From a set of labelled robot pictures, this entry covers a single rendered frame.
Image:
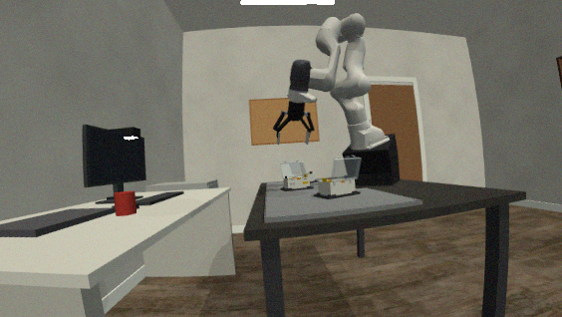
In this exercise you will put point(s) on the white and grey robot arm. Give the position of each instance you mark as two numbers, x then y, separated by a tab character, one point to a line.
363	135

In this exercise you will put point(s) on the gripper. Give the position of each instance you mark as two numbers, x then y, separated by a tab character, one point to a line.
294	116

